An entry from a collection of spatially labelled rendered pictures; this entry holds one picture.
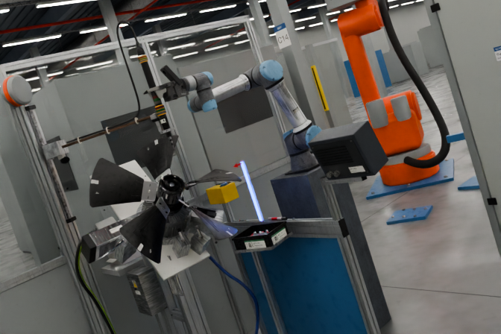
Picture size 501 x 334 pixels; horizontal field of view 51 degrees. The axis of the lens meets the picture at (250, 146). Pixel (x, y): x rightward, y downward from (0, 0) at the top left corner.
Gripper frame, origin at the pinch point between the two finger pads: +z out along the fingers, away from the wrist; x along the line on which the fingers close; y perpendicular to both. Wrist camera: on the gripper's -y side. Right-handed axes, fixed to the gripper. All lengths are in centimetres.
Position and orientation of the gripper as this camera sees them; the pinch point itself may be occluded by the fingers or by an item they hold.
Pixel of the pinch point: (147, 90)
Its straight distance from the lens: 248.3
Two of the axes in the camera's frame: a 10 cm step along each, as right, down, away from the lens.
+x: -5.9, 1.3, 8.0
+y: 3.1, 9.5, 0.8
